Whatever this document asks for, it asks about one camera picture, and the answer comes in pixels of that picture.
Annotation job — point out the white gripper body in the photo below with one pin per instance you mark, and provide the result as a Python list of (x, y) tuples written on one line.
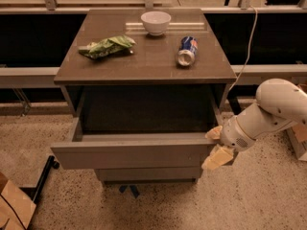
[(234, 137)]

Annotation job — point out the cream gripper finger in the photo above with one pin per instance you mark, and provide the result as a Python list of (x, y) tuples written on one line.
[(219, 156), (214, 133)]

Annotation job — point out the grey top drawer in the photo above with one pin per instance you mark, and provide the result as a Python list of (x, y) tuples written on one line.
[(139, 127)]

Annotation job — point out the grey drawer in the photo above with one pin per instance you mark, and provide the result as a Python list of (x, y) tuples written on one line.
[(139, 127), (147, 174)]

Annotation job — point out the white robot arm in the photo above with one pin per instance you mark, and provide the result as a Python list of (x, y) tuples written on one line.
[(279, 105)]

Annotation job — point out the grey drawer cabinet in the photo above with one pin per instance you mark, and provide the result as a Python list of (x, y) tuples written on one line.
[(151, 61)]

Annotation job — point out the grey bottom drawer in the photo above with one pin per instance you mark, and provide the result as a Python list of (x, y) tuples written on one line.
[(147, 174)]

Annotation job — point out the cardboard box right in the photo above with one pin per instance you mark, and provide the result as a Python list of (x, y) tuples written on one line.
[(298, 138)]

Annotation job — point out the cardboard box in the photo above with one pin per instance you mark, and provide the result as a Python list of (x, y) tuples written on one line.
[(298, 138), (16, 208)]

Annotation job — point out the blue pepsi can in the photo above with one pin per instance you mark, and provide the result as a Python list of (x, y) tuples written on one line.
[(187, 51)]

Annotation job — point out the white ceramic bowl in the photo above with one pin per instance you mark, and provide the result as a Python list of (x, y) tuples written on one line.
[(156, 22)]

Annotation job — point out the green chip bag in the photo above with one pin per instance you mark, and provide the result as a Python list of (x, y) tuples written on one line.
[(107, 46)]

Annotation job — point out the black cart leg with wheel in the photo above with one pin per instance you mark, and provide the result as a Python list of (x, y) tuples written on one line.
[(34, 193)]

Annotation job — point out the cardboard box lower left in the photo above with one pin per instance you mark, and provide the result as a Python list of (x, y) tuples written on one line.
[(16, 208)]

